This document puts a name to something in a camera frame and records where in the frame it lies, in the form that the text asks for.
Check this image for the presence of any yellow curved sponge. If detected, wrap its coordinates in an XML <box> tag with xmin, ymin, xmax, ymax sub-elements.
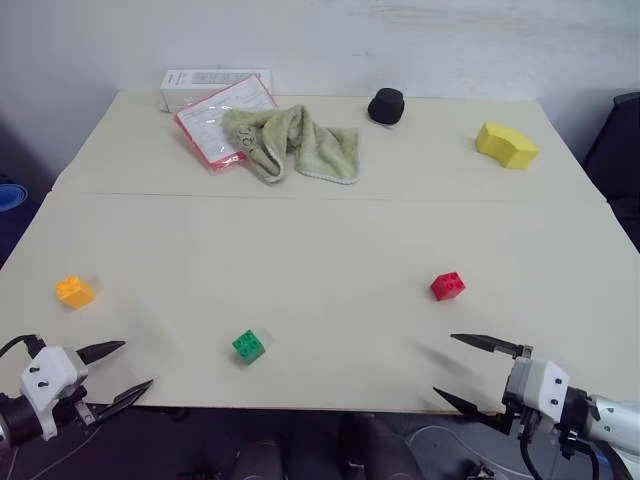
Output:
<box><xmin>474</xmin><ymin>120</ymin><xmax>541</xmax><ymax>172</ymax></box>

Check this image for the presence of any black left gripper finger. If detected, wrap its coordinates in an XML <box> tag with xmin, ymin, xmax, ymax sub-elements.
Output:
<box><xmin>93</xmin><ymin>378</ymin><xmax>155</xmax><ymax>427</ymax></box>
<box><xmin>78</xmin><ymin>340</ymin><xmax>127</xmax><ymax>366</ymax></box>

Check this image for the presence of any black chair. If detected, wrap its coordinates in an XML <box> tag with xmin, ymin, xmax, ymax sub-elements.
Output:
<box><xmin>581</xmin><ymin>91</ymin><xmax>640</xmax><ymax>252</ymax></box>

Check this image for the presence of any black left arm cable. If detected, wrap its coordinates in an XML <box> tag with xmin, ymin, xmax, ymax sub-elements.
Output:
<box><xmin>0</xmin><ymin>334</ymin><xmax>47</xmax><ymax>359</ymax></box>

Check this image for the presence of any green crumpled towel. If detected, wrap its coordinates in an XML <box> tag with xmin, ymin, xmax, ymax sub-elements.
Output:
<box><xmin>221</xmin><ymin>103</ymin><xmax>362</xmax><ymax>187</ymax></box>

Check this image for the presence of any white cardboard box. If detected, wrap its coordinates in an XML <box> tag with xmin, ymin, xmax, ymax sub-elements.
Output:
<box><xmin>159</xmin><ymin>68</ymin><xmax>274</xmax><ymax>114</ymax></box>

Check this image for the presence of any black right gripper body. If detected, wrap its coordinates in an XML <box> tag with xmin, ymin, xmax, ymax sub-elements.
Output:
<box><xmin>499</xmin><ymin>343</ymin><xmax>557</xmax><ymax>444</ymax></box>

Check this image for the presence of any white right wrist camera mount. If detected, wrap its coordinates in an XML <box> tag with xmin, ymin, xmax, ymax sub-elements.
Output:
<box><xmin>501</xmin><ymin>357</ymin><xmax>572</xmax><ymax>422</ymax></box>

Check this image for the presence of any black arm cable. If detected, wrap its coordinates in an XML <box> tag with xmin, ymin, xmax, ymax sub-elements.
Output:
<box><xmin>517</xmin><ymin>424</ymin><xmax>601</xmax><ymax>480</ymax></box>
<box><xmin>0</xmin><ymin>334</ymin><xmax>47</xmax><ymax>359</ymax></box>

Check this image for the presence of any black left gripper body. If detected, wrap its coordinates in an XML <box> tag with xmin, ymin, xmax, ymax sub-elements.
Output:
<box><xmin>49</xmin><ymin>383</ymin><xmax>100</xmax><ymax>429</ymax></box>

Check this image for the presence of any blue round object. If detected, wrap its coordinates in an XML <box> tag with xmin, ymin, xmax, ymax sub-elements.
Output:
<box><xmin>0</xmin><ymin>183</ymin><xmax>32</xmax><ymax>214</ymax></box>

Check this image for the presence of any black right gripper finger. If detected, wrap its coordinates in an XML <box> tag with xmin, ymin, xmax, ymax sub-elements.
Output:
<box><xmin>432</xmin><ymin>385</ymin><xmax>512</xmax><ymax>435</ymax></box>
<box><xmin>450</xmin><ymin>333</ymin><xmax>522</xmax><ymax>358</ymax></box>

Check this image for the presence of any red-edged clear document sleeve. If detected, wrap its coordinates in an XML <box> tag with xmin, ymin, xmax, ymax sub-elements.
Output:
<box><xmin>174</xmin><ymin>74</ymin><xmax>280</xmax><ymax>175</ymax></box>

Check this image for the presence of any black round cap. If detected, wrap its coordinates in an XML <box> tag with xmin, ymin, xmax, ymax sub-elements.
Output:
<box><xmin>366</xmin><ymin>87</ymin><xmax>406</xmax><ymax>127</ymax></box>

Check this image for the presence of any orange toy brick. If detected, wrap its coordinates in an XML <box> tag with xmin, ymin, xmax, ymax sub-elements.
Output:
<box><xmin>54</xmin><ymin>275</ymin><xmax>97</xmax><ymax>310</ymax></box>

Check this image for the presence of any dark rounded shape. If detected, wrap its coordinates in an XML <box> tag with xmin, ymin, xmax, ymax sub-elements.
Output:
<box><xmin>338</xmin><ymin>412</ymin><xmax>422</xmax><ymax>480</ymax></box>

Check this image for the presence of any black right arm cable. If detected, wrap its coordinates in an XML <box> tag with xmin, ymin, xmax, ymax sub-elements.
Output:
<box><xmin>517</xmin><ymin>424</ymin><xmax>601</xmax><ymax>480</ymax></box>

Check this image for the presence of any green toy brick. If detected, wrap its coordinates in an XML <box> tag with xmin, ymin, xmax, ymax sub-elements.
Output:
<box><xmin>230</xmin><ymin>328</ymin><xmax>267</xmax><ymax>365</ymax></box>

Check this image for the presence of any white floor cable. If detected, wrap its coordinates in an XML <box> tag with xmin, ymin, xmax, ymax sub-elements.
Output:
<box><xmin>405</xmin><ymin>423</ymin><xmax>469</xmax><ymax>454</ymax></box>

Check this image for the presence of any red toy brick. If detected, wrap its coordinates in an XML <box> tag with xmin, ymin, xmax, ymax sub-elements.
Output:
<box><xmin>429</xmin><ymin>270</ymin><xmax>468</xmax><ymax>303</ymax></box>

